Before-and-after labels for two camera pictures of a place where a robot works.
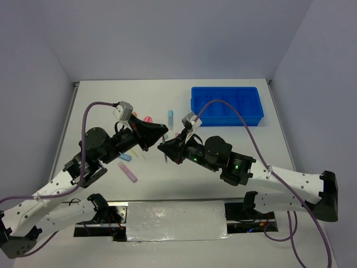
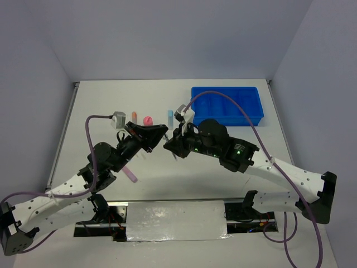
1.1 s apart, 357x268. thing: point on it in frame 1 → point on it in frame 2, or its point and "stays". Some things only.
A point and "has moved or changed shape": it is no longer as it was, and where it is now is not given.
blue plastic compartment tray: x=246 y=99 stays
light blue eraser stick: x=170 y=119 stays
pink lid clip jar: x=148 y=119 stays
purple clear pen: x=163 y=142 has moved or changed shape
